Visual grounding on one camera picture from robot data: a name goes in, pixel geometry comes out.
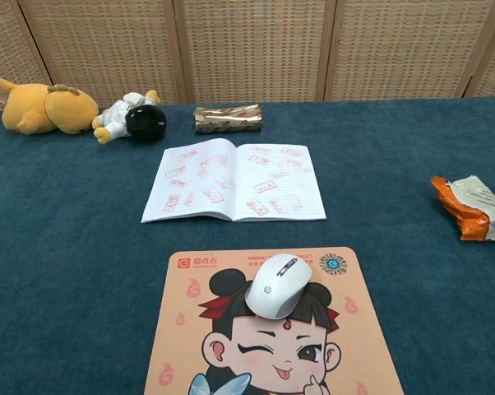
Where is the white wireless mouse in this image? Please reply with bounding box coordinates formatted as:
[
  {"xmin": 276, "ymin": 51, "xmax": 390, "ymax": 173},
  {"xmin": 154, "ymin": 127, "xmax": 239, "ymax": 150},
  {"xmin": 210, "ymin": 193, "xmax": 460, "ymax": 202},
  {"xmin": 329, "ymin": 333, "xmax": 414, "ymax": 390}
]
[{"xmin": 243, "ymin": 253, "xmax": 314, "ymax": 321}]

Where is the cartoon girl mouse pad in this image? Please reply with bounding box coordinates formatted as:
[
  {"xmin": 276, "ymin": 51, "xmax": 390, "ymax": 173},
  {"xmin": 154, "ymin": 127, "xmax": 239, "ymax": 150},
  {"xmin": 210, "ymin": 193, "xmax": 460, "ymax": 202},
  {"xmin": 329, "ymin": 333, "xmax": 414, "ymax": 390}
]
[{"xmin": 142, "ymin": 246, "xmax": 406, "ymax": 395}]

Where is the open stamped notebook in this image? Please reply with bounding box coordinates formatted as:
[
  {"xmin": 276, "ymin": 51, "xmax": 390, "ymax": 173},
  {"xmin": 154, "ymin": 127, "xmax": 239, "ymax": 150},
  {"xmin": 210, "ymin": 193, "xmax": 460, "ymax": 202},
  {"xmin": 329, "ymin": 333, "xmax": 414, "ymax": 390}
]
[{"xmin": 140, "ymin": 137, "xmax": 328, "ymax": 225}]

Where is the gold foil packet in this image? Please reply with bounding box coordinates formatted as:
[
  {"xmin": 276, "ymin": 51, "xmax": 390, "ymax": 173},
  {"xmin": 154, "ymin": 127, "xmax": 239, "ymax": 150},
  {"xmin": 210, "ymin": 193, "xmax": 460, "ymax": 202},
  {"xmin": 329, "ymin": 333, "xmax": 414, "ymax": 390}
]
[{"xmin": 192, "ymin": 103, "xmax": 265, "ymax": 136}]

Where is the black haired white clothed doll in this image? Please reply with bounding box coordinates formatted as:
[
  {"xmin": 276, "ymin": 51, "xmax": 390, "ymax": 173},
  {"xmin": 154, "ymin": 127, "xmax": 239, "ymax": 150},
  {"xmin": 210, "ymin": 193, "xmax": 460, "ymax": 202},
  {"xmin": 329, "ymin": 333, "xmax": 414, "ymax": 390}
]
[{"xmin": 91, "ymin": 89, "xmax": 169, "ymax": 145}]

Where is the woven bamboo folding screen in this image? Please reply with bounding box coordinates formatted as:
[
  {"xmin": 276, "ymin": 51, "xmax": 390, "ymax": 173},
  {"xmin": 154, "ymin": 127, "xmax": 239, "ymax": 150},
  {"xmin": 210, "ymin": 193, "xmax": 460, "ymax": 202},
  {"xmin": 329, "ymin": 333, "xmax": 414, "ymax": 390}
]
[{"xmin": 0, "ymin": 0, "xmax": 495, "ymax": 113}]

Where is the blue felt table cover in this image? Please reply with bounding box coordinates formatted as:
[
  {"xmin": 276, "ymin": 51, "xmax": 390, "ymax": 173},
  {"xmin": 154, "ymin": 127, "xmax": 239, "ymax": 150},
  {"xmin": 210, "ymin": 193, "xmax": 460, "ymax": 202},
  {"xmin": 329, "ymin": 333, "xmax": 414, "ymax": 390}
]
[{"xmin": 0, "ymin": 95, "xmax": 495, "ymax": 395}]

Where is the yellow plush toy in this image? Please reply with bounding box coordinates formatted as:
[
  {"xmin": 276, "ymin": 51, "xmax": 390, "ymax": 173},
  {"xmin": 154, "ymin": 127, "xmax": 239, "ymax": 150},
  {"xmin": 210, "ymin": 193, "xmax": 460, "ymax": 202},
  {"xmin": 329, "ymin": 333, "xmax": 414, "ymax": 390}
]
[{"xmin": 0, "ymin": 77, "xmax": 100, "ymax": 137}]

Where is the orange white snack bag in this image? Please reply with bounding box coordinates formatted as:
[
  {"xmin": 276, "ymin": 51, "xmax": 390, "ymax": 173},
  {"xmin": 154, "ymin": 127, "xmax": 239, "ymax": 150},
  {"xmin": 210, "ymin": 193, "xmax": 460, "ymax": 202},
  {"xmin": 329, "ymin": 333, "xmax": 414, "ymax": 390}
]
[{"xmin": 430, "ymin": 174, "xmax": 495, "ymax": 243}]

